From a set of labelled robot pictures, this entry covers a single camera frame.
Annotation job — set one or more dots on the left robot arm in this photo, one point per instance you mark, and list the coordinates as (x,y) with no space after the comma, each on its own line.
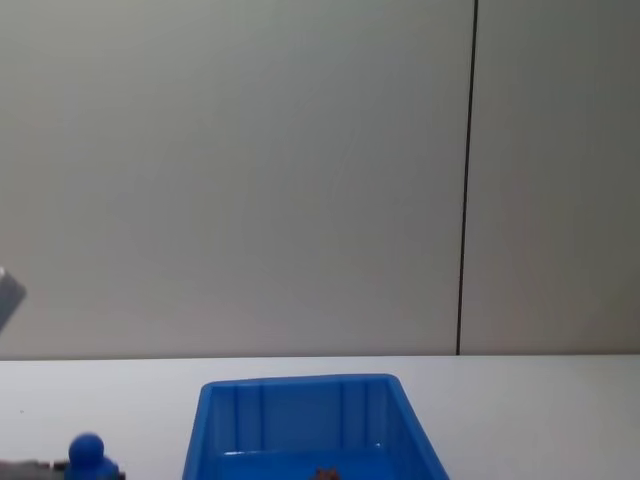
(7,300)

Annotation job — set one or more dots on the blue plastic bin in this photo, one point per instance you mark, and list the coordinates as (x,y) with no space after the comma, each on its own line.
(300,415)

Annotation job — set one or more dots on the small brown object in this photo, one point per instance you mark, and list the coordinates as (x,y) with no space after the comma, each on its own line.
(326,474)

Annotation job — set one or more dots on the blue round-topped plastic piece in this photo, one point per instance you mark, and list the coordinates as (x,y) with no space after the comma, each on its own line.
(87,452)

